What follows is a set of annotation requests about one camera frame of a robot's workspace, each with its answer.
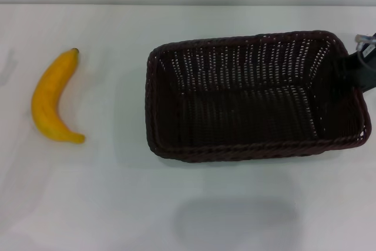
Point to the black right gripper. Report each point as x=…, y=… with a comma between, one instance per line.
x=372, y=48

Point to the black woven rectangular basket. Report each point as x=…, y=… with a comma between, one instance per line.
x=235, y=110

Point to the yellow banana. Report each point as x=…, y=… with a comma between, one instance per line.
x=47, y=98

